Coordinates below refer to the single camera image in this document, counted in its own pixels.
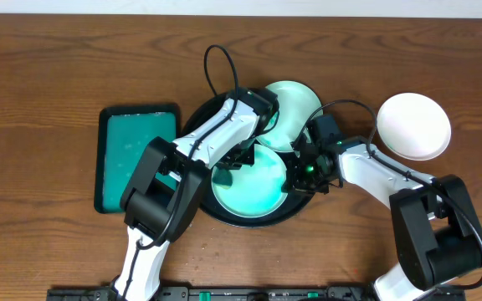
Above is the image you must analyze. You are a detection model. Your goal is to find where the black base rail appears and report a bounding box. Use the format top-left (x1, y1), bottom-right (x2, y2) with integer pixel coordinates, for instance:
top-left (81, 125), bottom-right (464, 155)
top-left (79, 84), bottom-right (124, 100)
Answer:
top-left (46, 285), bottom-right (467, 301)

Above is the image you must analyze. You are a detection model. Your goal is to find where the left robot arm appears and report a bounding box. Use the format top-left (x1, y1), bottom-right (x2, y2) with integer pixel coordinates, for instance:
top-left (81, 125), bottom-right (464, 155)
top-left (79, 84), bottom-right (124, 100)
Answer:
top-left (112, 88), bottom-right (279, 300)

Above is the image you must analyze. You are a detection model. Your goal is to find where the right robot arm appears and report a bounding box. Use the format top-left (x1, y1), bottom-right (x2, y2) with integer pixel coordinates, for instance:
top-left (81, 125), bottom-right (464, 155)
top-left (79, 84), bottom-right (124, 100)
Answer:
top-left (291, 115), bottom-right (482, 300)

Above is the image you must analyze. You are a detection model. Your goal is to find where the mint plate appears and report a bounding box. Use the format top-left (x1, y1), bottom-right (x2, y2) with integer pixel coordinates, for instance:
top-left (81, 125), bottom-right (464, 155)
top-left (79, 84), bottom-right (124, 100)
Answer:
top-left (211, 144), bottom-right (288, 218)
top-left (257, 80), bottom-right (321, 153)

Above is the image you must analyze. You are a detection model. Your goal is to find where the white plate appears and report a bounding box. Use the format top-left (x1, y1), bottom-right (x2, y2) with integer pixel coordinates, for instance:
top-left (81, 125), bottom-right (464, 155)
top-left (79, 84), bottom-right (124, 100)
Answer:
top-left (377, 93), bottom-right (452, 161)

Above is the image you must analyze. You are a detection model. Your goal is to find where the black rectangular water tray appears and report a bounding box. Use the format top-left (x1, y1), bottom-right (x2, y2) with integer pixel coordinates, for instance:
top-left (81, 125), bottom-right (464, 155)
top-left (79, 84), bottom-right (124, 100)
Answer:
top-left (94, 104), bottom-right (180, 214)

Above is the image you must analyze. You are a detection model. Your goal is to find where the green scrub sponge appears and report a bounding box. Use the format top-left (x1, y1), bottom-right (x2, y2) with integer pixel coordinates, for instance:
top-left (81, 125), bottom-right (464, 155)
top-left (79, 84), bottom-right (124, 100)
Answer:
top-left (212, 167), bottom-right (233, 189)

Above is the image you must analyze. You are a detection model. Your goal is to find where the round black serving tray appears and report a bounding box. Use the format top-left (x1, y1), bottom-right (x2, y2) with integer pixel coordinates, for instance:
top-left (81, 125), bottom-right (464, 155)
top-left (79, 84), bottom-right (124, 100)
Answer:
top-left (181, 87), bottom-right (330, 229)

